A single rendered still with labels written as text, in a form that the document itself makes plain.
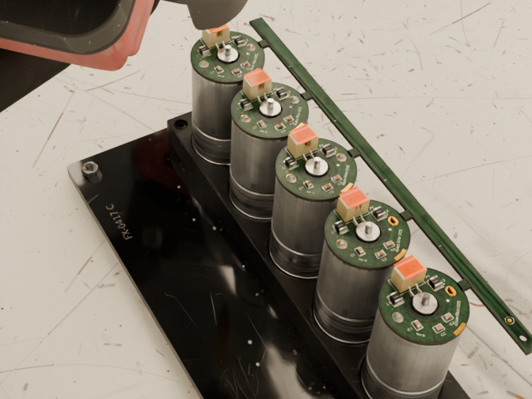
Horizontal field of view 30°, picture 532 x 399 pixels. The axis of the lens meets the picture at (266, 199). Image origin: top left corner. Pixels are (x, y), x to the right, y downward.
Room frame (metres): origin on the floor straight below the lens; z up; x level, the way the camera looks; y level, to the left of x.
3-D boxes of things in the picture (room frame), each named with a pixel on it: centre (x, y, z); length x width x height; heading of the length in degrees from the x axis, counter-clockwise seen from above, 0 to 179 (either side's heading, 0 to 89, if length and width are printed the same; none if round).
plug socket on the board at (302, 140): (0.21, -0.01, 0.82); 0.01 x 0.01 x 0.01; 34
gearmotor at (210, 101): (0.25, 0.02, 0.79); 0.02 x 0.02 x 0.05
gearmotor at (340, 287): (0.18, -0.03, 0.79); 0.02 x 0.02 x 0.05
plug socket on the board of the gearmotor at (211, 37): (0.25, 0.02, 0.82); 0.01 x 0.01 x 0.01; 34
